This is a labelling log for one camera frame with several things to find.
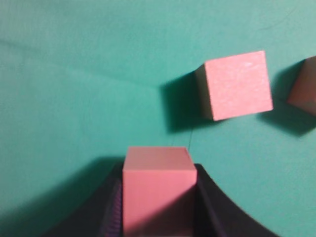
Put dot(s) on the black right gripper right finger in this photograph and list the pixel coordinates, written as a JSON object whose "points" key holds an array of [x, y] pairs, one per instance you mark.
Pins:
{"points": [[216, 215]]}

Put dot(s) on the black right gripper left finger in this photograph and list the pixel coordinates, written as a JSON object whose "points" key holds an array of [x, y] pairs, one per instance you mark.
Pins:
{"points": [[100, 215]]}

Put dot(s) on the pink cube column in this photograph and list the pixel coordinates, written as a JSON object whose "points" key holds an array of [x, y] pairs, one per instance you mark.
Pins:
{"points": [[234, 86], [158, 192]]}

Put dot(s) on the pink cube from column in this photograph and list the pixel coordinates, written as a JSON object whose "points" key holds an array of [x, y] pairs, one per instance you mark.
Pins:
{"points": [[303, 92]]}

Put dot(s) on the green cloth backdrop and cover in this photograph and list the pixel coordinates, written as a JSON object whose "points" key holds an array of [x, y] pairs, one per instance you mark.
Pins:
{"points": [[83, 80]]}

